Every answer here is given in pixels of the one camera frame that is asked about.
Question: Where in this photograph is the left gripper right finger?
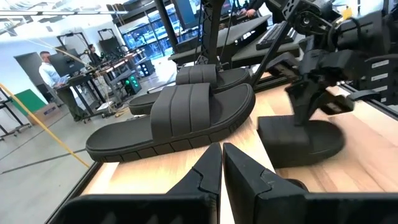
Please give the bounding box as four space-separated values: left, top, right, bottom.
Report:
223 142 398 224

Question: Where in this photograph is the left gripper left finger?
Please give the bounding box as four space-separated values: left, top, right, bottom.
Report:
49 142 222 224

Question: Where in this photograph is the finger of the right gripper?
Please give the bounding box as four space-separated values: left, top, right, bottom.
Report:
285 79 317 125
320 93 355 115

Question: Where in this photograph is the black rubber slide sandal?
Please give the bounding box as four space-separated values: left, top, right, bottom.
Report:
256 114 346 169
85 82 257 164
128 63 252 116

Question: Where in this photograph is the black keyboard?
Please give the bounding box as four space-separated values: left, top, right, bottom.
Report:
256 21 302 51

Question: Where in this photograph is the grey keyboard tray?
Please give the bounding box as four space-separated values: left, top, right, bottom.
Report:
231 29 307 68

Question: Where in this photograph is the grey desk surface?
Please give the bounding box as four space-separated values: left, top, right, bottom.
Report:
167 14 272 65

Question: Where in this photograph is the person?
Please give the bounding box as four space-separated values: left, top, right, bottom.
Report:
38 50 86 123
86 43 104 68
238 0 272 19

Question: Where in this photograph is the computer with green lights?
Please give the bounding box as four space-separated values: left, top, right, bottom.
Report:
123 73 143 96

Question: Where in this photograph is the black standing desk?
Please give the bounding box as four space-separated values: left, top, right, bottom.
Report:
55 73 105 122

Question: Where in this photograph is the cardboard box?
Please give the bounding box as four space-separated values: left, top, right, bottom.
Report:
28 102 64 126

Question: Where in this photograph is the black monitor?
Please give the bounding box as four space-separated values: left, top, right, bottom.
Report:
49 49 81 78

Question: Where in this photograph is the green board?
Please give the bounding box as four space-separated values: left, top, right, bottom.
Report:
11 88 48 118

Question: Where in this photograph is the wooden shelf with black frame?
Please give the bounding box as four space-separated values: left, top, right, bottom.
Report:
81 116 276 224

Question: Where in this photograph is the yellow cable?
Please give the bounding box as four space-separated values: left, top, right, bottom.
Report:
0 82 91 169

